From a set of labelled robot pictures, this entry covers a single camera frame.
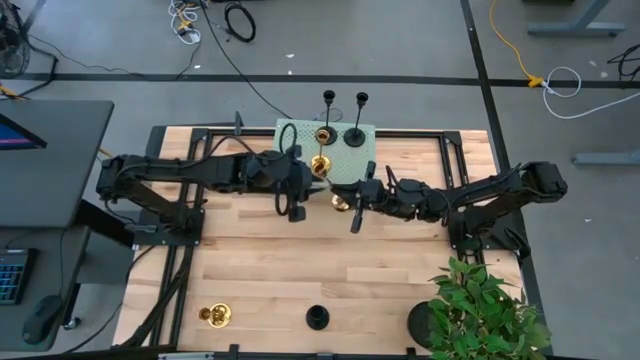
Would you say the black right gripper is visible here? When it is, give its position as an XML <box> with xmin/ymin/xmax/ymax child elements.
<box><xmin>330</xmin><ymin>160</ymin><xmax>387</xmax><ymax>235</ymax></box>

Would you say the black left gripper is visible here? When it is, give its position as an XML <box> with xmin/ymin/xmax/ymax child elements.
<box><xmin>274</xmin><ymin>145</ymin><xmax>332</xmax><ymax>224</ymax></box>

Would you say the black candlestick holder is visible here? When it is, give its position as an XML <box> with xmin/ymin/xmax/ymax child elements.
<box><xmin>343</xmin><ymin>91</ymin><xmax>370</xmax><ymax>149</ymax></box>
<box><xmin>316</xmin><ymin>89</ymin><xmax>340</xmax><ymax>147</ymax></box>
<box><xmin>305</xmin><ymin>304</ymin><xmax>331</xmax><ymax>331</ymax></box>

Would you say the green perforated metal riser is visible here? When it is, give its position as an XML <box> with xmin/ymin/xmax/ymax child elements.
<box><xmin>273</xmin><ymin>118</ymin><xmax>377</xmax><ymax>187</ymax></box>

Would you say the black plant pot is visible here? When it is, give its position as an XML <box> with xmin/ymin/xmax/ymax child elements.
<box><xmin>406</xmin><ymin>300</ymin><xmax>439</xmax><ymax>350</ymax></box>

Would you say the green leafy plant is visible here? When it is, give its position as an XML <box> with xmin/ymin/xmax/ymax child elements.
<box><xmin>427</xmin><ymin>256</ymin><xmax>554</xmax><ymax>360</ymax></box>

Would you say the grey desk base foot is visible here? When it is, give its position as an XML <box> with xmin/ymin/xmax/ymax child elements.
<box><xmin>527</xmin><ymin>0</ymin><xmax>626</xmax><ymax>37</ymax></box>
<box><xmin>572</xmin><ymin>151</ymin><xmax>640</xmax><ymax>166</ymax></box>

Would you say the dark grey desk top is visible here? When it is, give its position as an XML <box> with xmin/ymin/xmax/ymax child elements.
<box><xmin>0</xmin><ymin>99</ymin><xmax>115</xmax><ymax>229</ymax></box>

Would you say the black keyboard desk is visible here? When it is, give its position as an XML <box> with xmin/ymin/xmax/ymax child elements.
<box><xmin>0</xmin><ymin>225</ymin><xmax>92</xmax><ymax>353</ymax></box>

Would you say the black computer mouse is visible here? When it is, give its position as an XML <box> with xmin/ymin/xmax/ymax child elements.
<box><xmin>22</xmin><ymin>294</ymin><xmax>65</xmax><ymax>346</ymax></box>

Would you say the computer monitor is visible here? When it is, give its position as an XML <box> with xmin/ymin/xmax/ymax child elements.
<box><xmin>0</xmin><ymin>113</ymin><xmax>48</xmax><ymax>151</ymax></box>

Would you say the black keyboard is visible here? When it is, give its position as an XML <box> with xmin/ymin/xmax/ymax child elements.
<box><xmin>0</xmin><ymin>248</ymin><xmax>36</xmax><ymax>306</ymax></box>

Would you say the black floor fan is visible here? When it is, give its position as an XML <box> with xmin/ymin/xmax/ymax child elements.
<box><xmin>0</xmin><ymin>0</ymin><xmax>32</xmax><ymax>79</ymax></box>

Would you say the small black cable loop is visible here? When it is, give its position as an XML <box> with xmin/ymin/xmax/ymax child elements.
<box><xmin>313</xmin><ymin>107</ymin><xmax>345</xmax><ymax>123</ymax></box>

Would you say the black aluminium table frame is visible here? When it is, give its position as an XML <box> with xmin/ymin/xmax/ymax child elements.
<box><xmin>113</xmin><ymin>124</ymin><xmax>551</xmax><ymax>360</ymax></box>

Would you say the long black floor cable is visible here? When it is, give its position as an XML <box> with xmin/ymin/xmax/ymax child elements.
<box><xmin>199</xmin><ymin>0</ymin><xmax>294</xmax><ymax>120</ymax></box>

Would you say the coiled black cable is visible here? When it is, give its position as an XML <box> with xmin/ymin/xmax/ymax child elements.
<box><xmin>223</xmin><ymin>2</ymin><xmax>257</xmax><ymax>43</ymax></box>

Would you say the white cable bundle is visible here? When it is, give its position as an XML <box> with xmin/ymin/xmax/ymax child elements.
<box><xmin>167</xmin><ymin>0</ymin><xmax>202</xmax><ymax>46</ymax></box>

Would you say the yellow extension cable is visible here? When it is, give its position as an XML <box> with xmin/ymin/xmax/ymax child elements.
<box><xmin>488</xmin><ymin>0</ymin><xmax>545</xmax><ymax>89</ymax></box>

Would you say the white floor cable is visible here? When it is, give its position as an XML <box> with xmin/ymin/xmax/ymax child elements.
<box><xmin>542</xmin><ymin>66</ymin><xmax>640</xmax><ymax>120</ymax></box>

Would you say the black fan cable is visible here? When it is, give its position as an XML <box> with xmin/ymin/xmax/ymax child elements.
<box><xmin>19</xmin><ymin>34</ymin><xmax>132</xmax><ymax>97</ymax></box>

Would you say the black cable tangle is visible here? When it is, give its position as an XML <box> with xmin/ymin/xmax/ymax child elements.
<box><xmin>607</xmin><ymin>43</ymin><xmax>640</xmax><ymax>81</ymax></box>

